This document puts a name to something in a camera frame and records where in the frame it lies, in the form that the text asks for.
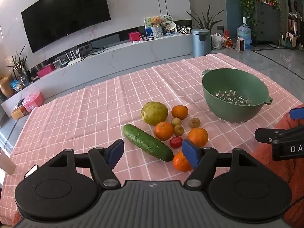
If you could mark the thin-leaf potted plant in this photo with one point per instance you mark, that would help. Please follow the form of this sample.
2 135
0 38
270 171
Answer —
20 64

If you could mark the black and white figurine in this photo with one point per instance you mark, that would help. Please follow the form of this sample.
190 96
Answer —
184 29

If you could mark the small white clock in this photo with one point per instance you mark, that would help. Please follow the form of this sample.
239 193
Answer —
57 64

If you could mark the gold ornament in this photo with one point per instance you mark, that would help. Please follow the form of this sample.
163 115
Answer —
6 86

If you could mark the black flat television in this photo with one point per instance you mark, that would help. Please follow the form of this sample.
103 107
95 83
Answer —
64 16

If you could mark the red cherry tomato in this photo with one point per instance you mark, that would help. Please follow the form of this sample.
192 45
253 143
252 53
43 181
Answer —
176 142

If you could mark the white router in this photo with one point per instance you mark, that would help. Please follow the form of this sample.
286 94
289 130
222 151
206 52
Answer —
74 60

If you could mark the green cucumber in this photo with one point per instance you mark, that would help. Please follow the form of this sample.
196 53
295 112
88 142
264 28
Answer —
147 142

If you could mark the brown cardboard box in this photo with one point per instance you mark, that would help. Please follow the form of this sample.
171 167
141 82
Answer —
18 112

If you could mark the long grey media console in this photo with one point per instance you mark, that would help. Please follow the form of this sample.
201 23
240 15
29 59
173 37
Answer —
106 66

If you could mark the grey trash bin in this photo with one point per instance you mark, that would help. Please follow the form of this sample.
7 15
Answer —
200 43

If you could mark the brown teddy bear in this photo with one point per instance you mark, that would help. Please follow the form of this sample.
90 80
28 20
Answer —
155 21

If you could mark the pink checked tablecloth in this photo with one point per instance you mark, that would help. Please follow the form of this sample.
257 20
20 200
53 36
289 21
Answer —
95 114

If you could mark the dark grey cabinet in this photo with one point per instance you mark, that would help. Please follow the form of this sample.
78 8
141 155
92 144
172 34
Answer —
266 23

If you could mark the magenta box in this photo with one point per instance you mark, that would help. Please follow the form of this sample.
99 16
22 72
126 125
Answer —
45 70

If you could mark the small white heater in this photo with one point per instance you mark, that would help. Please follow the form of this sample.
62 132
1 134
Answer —
241 44

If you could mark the pink storage boxes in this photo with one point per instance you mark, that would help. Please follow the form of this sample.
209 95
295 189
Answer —
33 102

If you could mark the green colander bowl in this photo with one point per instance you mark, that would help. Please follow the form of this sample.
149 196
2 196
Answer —
234 108

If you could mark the brown longan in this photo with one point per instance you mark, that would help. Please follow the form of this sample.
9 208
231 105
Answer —
176 121
178 130
194 122

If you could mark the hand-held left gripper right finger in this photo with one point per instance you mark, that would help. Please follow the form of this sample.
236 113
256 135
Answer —
191 153

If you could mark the red box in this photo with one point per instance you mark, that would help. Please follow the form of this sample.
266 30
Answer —
134 37

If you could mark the printed picture board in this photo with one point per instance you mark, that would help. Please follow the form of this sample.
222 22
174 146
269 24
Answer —
147 27

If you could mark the orange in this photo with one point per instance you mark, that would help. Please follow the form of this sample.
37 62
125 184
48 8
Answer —
163 130
198 135
181 163
179 112

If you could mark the white plastic bag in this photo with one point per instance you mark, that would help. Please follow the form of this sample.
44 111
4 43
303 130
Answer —
216 41

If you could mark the orange cloth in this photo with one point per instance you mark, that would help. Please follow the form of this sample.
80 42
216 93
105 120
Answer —
282 178

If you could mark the large water bottle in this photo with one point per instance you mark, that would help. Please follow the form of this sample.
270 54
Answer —
244 34

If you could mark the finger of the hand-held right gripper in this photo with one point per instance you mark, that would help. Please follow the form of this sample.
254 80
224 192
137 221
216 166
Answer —
298 113
266 135

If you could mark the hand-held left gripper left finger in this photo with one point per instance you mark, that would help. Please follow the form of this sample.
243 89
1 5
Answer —
116 150

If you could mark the wall socket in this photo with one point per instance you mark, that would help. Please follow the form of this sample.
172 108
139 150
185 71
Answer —
220 27

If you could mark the red gift bag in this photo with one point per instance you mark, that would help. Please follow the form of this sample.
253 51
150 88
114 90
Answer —
228 42

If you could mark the yellow-green pear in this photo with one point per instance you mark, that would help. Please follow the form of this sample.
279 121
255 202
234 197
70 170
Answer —
154 113

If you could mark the trailing green plant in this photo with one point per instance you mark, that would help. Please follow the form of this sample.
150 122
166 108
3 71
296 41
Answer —
245 2

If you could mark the long-leaf potted plant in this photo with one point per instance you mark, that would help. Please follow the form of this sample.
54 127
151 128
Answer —
206 19

